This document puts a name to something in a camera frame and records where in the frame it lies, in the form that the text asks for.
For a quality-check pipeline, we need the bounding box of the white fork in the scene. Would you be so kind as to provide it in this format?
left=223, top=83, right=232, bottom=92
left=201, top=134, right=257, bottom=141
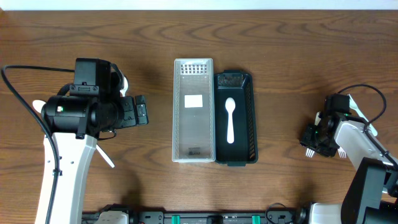
left=305, top=112, right=321, bottom=158
left=338, top=147, right=346, bottom=159
left=348, top=94, right=378, bottom=136

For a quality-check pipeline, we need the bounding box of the white spoon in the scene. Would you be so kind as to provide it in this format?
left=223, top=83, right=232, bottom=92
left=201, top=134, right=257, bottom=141
left=32, top=100, right=46, bottom=113
left=120, top=75, right=129, bottom=97
left=96, top=145, right=115, bottom=168
left=225, top=97, right=236, bottom=144

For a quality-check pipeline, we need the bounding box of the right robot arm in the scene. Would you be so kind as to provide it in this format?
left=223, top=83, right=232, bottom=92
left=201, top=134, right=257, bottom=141
left=300, top=111, right=397, bottom=223

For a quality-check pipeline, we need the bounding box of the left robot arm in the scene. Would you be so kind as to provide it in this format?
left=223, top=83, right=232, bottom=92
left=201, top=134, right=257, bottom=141
left=32, top=58, right=149, bottom=223

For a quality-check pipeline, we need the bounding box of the clear plastic basket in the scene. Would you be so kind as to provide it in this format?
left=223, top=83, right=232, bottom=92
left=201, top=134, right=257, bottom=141
left=172, top=58, right=215, bottom=163

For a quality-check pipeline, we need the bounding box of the dark green plastic basket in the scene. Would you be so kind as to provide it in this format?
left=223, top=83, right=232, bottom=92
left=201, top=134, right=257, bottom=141
left=214, top=70, right=258, bottom=166

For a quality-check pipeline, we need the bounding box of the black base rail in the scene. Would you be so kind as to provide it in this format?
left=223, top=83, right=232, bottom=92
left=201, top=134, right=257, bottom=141
left=81, top=203, right=310, bottom=224

